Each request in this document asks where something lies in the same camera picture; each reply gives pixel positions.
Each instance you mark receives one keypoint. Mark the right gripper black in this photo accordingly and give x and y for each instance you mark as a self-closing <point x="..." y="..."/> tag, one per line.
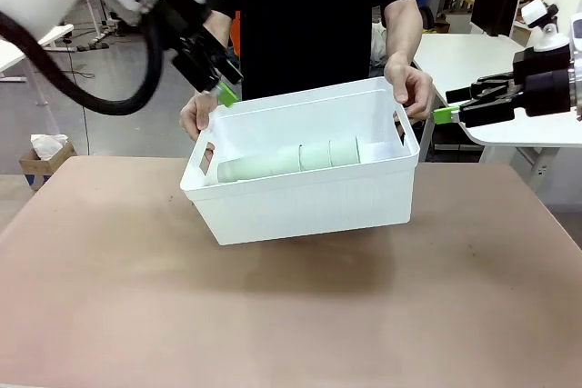
<point x="545" y="88"/>

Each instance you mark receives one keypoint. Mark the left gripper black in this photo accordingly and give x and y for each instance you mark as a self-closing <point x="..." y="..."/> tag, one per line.
<point x="191" y="29"/>

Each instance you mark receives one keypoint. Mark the white plastic storage basket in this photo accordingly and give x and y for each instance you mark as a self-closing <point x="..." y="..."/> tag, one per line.
<point x="309" y="206"/>

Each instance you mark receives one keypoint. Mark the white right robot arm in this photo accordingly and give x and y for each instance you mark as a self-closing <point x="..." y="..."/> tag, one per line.
<point x="576" y="65"/>

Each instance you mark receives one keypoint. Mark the person's right forearm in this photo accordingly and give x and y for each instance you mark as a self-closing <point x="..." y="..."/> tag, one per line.
<point x="218" y="26"/>

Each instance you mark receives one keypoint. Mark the person's left forearm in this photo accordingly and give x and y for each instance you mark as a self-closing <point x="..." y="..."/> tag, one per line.
<point x="402" y="29"/>

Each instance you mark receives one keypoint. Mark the person's right hand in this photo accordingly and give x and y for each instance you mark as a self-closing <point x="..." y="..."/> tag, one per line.
<point x="193" y="115"/>

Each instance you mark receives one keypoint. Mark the person's left hand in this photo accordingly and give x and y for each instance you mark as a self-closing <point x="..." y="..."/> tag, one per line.
<point x="409" y="83"/>

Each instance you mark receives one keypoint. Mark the white side table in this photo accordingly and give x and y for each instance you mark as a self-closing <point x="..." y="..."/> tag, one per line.
<point x="468" y="56"/>

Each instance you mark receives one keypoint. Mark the black computer monitor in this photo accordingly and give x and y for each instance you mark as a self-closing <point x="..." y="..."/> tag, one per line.
<point x="495" y="2"/>

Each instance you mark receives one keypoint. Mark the person in black T-shirt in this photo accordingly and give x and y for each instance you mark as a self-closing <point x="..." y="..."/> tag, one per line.
<point x="309" y="20"/>

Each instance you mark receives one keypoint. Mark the grey-white cloth on chair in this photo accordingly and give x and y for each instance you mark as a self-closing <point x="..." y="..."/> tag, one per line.
<point x="378" y="42"/>

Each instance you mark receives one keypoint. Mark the white height-adjustable desk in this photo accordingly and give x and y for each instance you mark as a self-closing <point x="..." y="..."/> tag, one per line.
<point x="97" y="20"/>

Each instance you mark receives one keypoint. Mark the white table with slim legs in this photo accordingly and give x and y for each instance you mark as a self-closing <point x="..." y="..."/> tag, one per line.
<point x="54" y="33"/>

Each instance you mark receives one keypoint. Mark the crumpled white paper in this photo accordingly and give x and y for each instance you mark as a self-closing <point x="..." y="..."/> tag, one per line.
<point x="45" y="145"/>

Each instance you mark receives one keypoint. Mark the brown cardboard box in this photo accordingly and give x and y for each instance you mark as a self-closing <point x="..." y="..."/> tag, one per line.
<point x="36" y="170"/>

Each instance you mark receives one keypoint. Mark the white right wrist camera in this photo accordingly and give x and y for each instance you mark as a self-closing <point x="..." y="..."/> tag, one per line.
<point x="536" y="13"/>

